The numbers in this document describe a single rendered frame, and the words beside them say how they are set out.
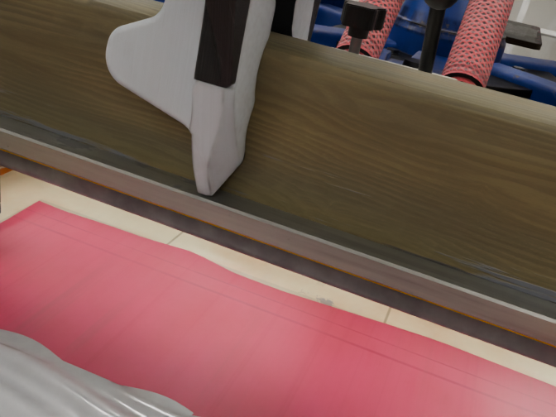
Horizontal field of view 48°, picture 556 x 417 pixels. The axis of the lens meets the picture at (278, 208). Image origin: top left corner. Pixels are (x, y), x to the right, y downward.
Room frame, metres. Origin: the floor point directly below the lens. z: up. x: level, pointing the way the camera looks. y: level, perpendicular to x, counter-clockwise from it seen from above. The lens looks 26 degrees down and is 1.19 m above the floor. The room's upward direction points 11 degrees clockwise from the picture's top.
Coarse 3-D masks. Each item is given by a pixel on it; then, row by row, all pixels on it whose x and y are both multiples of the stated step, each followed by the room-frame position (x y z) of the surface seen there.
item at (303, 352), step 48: (288, 336) 0.31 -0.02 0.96; (336, 336) 0.32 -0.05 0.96; (384, 336) 0.33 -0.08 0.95; (240, 384) 0.26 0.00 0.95; (288, 384) 0.27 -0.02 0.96; (336, 384) 0.28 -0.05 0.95; (384, 384) 0.29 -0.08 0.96; (432, 384) 0.29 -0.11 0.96; (480, 384) 0.30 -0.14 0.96; (528, 384) 0.31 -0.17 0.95
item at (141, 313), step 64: (0, 256) 0.34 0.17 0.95; (64, 256) 0.35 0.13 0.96; (128, 256) 0.36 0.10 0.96; (192, 256) 0.38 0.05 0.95; (0, 320) 0.28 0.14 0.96; (64, 320) 0.29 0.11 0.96; (128, 320) 0.30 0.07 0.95; (192, 320) 0.31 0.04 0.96; (256, 320) 0.32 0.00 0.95; (128, 384) 0.25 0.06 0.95; (192, 384) 0.26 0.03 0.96
